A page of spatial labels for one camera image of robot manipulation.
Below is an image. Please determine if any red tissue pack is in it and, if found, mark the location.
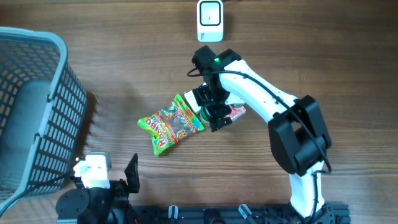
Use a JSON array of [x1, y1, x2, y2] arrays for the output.
[[225, 105, 246, 122]]

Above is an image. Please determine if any Haribo gummy candy bag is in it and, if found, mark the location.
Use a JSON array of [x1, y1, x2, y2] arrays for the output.
[[137, 94, 205, 156]]

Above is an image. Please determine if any green lid jar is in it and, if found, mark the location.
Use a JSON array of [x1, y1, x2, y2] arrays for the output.
[[200, 106, 210, 126]]

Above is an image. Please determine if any white carton box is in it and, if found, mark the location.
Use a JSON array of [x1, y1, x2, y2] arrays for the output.
[[183, 90, 201, 114]]

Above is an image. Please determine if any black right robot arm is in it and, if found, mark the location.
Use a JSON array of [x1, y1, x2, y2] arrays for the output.
[[187, 45, 331, 223]]

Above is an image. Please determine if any white barcode scanner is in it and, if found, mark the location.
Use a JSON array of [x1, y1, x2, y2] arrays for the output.
[[197, 0, 224, 42]]

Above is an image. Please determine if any grey plastic mesh basket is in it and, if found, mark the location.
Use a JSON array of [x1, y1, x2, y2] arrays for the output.
[[1, 27, 88, 210]]

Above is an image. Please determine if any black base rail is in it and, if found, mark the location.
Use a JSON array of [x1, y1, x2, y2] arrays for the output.
[[73, 203, 351, 224]]

